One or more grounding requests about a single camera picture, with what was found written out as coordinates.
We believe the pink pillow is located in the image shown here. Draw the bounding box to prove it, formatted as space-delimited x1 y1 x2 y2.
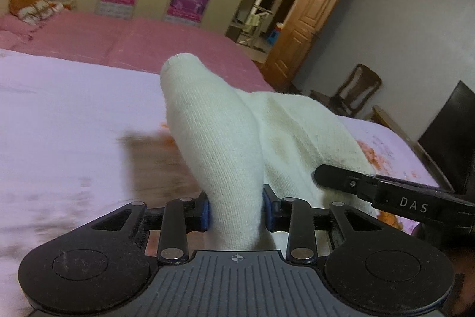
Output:
0 14 38 43

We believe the brown wooden door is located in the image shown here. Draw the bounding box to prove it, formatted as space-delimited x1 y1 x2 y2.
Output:
259 0 348 90

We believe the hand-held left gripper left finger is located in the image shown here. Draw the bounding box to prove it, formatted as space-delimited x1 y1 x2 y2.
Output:
89 192 213 265

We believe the orange white patterned pillow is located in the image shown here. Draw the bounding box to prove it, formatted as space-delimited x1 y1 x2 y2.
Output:
18 0 77 25

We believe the black flat screen television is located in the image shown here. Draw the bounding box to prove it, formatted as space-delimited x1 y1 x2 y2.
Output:
417 80 475 196

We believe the white knit garment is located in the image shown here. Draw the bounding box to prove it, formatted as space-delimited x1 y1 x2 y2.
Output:
159 53 380 251

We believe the pink bed sheet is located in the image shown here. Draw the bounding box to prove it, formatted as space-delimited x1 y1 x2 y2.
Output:
0 12 277 93

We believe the dark wooden chair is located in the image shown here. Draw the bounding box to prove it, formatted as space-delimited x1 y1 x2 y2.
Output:
311 63 382 118

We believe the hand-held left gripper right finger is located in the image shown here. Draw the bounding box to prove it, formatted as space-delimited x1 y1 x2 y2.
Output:
262 184 388 263

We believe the yellow-green hanging cloth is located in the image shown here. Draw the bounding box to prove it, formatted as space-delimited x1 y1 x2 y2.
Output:
245 14 261 34

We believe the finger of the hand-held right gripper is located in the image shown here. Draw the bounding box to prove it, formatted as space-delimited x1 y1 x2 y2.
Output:
313 163 379 200

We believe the orange knit cloth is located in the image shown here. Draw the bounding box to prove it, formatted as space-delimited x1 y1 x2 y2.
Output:
9 0 42 15

